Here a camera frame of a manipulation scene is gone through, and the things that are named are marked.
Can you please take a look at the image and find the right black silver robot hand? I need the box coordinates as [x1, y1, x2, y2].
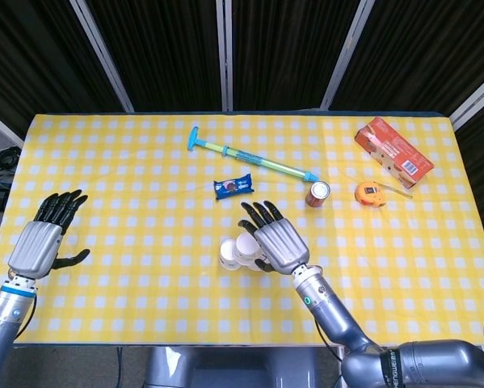
[237, 200, 310, 276]

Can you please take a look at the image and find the yellow white checked tablecloth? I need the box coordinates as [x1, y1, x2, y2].
[0, 112, 484, 347]

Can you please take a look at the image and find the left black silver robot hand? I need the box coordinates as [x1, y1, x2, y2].
[7, 188, 91, 280]

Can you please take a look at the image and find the white partition post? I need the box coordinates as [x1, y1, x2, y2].
[69, 0, 136, 113]
[320, 0, 374, 111]
[216, 0, 234, 112]
[449, 66, 484, 130]
[0, 105, 24, 149]

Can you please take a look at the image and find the white floral paper cup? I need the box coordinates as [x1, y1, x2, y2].
[219, 238, 241, 271]
[235, 232, 259, 262]

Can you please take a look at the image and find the blue green water pump toy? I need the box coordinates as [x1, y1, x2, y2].
[187, 125, 320, 183]

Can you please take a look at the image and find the red tin can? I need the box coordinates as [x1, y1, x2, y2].
[305, 180, 331, 209]

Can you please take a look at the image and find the blue cookie packet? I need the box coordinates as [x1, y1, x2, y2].
[213, 173, 254, 200]

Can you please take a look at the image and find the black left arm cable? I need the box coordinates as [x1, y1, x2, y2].
[14, 295, 39, 341]

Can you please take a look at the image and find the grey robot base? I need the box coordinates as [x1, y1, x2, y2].
[143, 345, 319, 388]

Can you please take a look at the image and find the orange tape measure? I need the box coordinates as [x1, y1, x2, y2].
[354, 181, 414, 208]

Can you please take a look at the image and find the orange cardboard box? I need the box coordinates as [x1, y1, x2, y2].
[354, 116, 435, 190]

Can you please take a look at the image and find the black cable bundle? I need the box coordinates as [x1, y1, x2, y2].
[0, 145, 23, 181]

